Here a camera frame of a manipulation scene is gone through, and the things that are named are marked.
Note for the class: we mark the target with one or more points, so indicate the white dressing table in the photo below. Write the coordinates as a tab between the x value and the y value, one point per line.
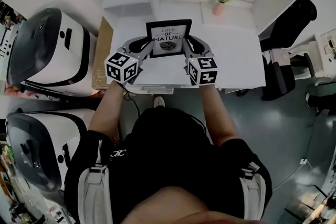
323	55

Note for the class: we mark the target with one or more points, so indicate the pink vase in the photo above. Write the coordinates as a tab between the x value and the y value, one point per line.
218	9

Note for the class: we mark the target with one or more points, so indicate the white table top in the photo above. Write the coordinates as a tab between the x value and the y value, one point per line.
231	60

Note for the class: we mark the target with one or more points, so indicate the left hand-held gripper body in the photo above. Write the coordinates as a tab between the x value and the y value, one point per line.
120	66

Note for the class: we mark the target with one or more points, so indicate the brown cardboard box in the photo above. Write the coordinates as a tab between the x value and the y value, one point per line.
101	60

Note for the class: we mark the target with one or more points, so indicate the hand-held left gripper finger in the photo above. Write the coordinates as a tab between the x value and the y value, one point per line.
127	44
147	53

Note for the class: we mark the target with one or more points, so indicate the person's face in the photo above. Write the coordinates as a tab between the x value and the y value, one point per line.
170	204

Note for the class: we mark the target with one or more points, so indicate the person's right forearm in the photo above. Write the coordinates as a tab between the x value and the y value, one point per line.
219	118

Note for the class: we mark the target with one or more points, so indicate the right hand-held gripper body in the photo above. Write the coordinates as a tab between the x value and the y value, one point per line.
204	70

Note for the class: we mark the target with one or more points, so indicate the black t-shirt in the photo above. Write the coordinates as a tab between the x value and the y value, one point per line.
168	152

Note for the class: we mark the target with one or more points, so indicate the black office chair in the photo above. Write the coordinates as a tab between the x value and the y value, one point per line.
288	34

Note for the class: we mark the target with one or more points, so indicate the white black machine lower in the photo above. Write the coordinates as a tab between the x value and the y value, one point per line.
47	144

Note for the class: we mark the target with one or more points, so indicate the black framed nature print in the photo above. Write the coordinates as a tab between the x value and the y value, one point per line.
168	31

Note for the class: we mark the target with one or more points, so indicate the person's left forearm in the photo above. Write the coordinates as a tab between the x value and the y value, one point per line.
105	112

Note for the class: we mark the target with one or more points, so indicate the white power adapter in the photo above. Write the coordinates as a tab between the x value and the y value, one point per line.
303	161

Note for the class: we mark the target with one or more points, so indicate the white shoe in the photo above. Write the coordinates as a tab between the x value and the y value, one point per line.
159	101

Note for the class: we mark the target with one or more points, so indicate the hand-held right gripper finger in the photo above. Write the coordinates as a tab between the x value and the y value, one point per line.
207	46
188	49

